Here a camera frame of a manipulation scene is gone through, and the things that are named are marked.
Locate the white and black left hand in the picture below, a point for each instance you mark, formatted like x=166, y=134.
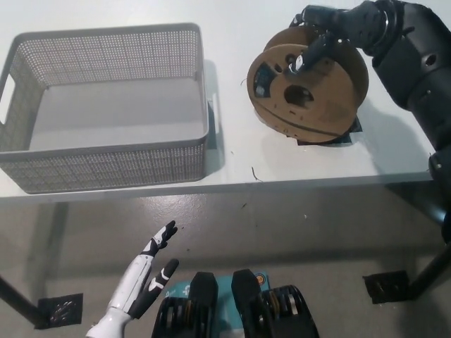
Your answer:
x=135, y=288

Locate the black table foot plate right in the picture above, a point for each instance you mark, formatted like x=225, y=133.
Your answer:
x=385, y=287

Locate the black and teal robot body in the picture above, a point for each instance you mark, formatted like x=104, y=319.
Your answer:
x=239, y=310

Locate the grey perforated plastic basket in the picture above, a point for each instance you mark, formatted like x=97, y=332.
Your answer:
x=105, y=162

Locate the black table leg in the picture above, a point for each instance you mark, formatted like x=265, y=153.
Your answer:
x=21, y=299
x=431, y=271

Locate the black table foot plate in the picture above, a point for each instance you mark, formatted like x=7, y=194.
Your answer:
x=385, y=287
x=61, y=310

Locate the black table foot plate left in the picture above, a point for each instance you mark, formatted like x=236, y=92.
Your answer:
x=61, y=310

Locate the cardboard 3d filament spool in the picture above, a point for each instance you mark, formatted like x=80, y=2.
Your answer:
x=334, y=95

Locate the black and white right hand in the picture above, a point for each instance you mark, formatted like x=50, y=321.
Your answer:
x=356, y=24

